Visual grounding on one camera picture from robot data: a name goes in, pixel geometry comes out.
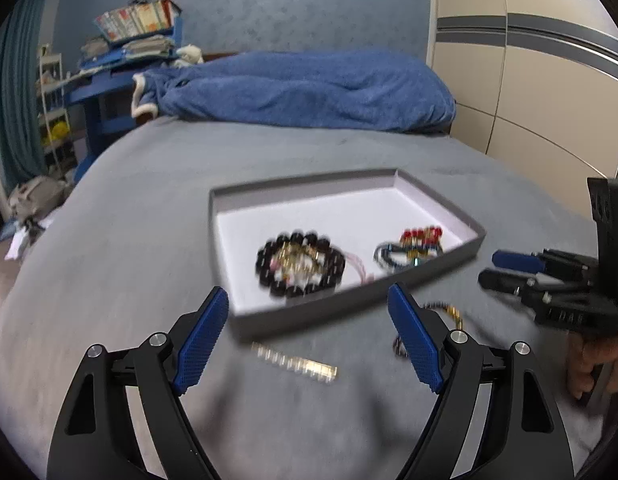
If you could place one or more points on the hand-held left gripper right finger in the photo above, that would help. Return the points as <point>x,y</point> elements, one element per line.
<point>414,335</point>

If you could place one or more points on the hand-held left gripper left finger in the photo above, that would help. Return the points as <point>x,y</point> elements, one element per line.
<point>201,340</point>

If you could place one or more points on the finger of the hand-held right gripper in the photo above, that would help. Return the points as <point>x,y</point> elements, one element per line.
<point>501,282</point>
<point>516,260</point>

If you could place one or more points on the grey shallow cardboard box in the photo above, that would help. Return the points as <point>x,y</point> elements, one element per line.
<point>269,210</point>

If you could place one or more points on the person's right hand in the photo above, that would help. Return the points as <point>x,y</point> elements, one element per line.
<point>586,355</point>

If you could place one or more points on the grey bed cover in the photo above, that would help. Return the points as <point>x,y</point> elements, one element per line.
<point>139,240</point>

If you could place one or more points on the beige wardrobe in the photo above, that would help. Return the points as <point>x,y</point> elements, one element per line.
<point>529,85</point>

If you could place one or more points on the white paper sheet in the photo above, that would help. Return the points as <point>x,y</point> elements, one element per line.
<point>19,245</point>

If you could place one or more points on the grey bag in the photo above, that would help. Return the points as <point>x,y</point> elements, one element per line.
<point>39,197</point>

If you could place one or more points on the yellow toy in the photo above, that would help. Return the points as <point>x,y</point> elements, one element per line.
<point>59,131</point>

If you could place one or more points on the blue desk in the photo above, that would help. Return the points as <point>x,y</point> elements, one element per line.
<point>101,105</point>

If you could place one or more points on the blue fleece blanket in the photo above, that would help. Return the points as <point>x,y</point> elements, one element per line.
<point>314,90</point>

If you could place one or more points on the cream plush toy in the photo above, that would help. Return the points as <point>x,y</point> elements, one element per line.
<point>189,55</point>

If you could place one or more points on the teal curtain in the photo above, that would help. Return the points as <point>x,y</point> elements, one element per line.
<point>16,110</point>

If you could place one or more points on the stack of papers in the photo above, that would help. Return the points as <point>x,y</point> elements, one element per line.
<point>139,49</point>

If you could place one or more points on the white shelf unit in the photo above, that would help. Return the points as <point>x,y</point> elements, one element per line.
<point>48,85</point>

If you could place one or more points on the box of books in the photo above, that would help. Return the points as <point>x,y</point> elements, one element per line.
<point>139,17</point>

